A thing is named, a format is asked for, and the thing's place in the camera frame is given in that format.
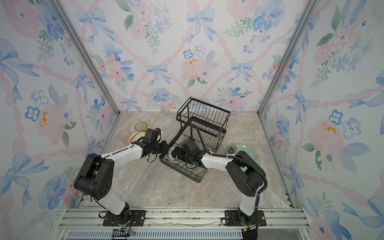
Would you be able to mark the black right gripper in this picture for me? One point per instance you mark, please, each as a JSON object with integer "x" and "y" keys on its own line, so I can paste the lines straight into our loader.
{"x": 176, "y": 151}

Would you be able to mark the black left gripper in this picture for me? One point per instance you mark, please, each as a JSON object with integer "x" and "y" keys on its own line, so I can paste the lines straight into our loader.
{"x": 165, "y": 149}

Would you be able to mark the blue floral bowl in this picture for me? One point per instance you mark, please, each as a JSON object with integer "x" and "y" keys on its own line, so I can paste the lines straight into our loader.
{"x": 173, "y": 157}

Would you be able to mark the yellow glass cup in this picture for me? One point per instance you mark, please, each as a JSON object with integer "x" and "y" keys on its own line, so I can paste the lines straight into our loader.
{"x": 141, "y": 126}

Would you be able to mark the pink glass cup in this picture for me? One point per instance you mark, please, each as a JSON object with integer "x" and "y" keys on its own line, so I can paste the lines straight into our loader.
{"x": 124, "y": 137}

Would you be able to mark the black wire dish rack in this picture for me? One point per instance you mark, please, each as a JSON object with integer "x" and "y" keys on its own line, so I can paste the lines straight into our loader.
{"x": 206, "y": 125}

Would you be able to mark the green plate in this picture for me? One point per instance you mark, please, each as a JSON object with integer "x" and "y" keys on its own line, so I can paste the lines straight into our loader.
{"x": 234, "y": 149}

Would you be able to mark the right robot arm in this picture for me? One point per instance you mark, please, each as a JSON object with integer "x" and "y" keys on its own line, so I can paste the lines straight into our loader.
{"x": 249, "y": 178}

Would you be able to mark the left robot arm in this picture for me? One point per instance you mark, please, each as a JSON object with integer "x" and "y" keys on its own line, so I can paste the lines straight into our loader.
{"x": 95, "y": 177}

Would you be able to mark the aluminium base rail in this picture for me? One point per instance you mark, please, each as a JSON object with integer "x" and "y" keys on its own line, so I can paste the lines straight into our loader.
{"x": 85, "y": 223}

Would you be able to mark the aluminium corner post left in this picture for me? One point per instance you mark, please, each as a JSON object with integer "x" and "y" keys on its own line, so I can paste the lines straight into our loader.
{"x": 80, "y": 47}

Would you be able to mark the aluminium corner post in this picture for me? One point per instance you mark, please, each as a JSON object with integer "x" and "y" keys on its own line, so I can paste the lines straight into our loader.
{"x": 80, "y": 47}
{"x": 291, "y": 47}

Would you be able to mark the aluminium corner post right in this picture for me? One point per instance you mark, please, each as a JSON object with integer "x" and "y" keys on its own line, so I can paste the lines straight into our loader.
{"x": 291, "y": 47}

